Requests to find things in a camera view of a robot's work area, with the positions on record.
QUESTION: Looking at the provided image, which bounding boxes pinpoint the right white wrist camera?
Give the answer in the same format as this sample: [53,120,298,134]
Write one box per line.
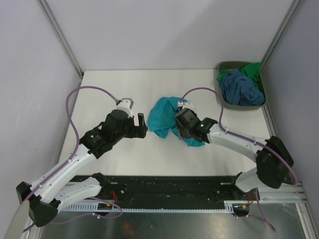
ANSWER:
[177,101,195,111]

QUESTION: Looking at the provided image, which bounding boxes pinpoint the aluminium corner post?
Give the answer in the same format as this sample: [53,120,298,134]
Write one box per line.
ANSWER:
[261,0,304,71]
[37,0,84,78]

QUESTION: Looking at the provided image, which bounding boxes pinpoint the dark blue t-shirt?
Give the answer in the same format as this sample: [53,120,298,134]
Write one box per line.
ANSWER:
[219,69,265,107]

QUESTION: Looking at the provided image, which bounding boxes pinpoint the grey plastic bin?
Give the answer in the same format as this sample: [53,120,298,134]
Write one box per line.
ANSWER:
[216,61,266,110]

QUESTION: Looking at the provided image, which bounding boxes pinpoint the teal t-shirt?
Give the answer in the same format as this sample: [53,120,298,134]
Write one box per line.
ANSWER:
[148,97,205,147]

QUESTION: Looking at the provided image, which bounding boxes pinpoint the right aluminium corner post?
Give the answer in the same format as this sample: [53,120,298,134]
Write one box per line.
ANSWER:
[261,0,304,71]

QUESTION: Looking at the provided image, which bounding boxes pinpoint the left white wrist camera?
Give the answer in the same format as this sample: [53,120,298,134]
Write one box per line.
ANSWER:
[116,98,134,118]

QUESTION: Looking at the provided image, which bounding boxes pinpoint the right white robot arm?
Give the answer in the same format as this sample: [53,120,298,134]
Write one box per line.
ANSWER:
[175,108,297,200]

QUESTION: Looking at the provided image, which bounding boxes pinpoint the green t-shirt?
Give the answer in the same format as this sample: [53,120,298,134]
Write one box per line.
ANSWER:
[216,61,261,89]

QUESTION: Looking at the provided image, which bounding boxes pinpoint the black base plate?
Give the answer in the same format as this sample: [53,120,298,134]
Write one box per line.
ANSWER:
[51,175,260,210]

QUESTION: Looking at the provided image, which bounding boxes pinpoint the left aluminium corner post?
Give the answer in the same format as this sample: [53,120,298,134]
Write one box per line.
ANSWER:
[37,0,84,78]

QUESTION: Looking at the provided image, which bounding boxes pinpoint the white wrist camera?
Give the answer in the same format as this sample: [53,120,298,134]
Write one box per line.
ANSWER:
[177,101,195,111]
[116,98,134,118]

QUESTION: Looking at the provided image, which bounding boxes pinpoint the aluminium frame rail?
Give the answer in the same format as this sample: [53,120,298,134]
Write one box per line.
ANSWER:
[259,183,307,203]

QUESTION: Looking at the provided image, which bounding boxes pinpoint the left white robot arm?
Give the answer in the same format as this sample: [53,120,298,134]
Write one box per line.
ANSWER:
[16,109,148,227]

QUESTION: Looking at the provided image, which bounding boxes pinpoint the white slotted cable duct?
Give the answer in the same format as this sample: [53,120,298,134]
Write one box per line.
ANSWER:
[58,200,236,215]

